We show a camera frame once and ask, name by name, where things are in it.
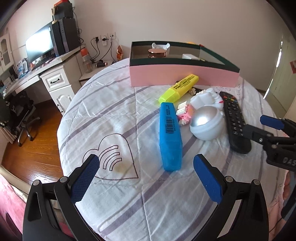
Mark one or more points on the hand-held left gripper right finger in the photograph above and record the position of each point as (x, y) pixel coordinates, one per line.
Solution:
(207, 178)

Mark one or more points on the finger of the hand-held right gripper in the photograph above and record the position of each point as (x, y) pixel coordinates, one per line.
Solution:
(259, 134)
(271, 122)

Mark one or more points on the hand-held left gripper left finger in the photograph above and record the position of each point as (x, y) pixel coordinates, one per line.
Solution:
(84, 178)

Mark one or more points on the black remote control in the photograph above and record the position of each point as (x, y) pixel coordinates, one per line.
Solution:
(233, 120)

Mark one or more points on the blue highlighter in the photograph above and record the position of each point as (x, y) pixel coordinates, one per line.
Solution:
(170, 139)

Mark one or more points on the yellow highlighter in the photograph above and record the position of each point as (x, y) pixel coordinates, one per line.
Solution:
(180, 88)

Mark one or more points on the white plug charger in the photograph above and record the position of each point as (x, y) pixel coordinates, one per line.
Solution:
(190, 56)

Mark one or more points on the pink box with dark rim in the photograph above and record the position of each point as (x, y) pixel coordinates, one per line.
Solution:
(173, 74)

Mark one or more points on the rose gold metal can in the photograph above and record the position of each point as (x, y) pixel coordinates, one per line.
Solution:
(157, 52)

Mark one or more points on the white handheld fan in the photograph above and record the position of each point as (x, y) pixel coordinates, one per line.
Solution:
(160, 45)

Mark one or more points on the pink printed blanket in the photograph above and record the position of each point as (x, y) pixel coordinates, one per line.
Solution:
(289, 185)

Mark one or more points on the white silver ball case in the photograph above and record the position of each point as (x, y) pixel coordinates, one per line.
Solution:
(207, 125)

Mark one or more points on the white door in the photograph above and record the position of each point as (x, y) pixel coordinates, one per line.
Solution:
(277, 69)

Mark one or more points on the red door decoration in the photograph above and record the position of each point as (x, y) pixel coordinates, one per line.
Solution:
(293, 67)

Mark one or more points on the pink bed blanket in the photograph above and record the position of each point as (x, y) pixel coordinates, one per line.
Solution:
(11, 197)

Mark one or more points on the black office chair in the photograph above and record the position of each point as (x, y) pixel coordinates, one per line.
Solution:
(23, 109)

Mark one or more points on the white desk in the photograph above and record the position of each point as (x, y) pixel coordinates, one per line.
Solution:
(64, 76)

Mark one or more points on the small black cylinder speaker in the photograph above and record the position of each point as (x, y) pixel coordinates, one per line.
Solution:
(101, 64)

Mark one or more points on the bottle with orange cap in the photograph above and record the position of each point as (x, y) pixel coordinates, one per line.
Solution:
(86, 61)

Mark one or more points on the blue white carton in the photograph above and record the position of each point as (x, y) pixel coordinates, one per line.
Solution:
(22, 68)

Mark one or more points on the anatomical torso model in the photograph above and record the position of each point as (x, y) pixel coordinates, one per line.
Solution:
(119, 53)

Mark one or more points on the black computer monitor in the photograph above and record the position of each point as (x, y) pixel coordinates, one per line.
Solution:
(39, 44)

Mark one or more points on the black computer tower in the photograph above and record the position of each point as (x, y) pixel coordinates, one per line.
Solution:
(67, 34)

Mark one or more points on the white glass-door cabinet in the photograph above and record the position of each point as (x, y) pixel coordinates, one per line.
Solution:
(4, 53)

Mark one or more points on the black projector box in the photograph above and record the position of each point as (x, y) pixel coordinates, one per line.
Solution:
(63, 11)

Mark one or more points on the red white calendar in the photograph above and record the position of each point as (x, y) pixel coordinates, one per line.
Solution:
(61, 1)

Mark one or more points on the white wall sockets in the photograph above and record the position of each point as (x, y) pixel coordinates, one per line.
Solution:
(105, 38)

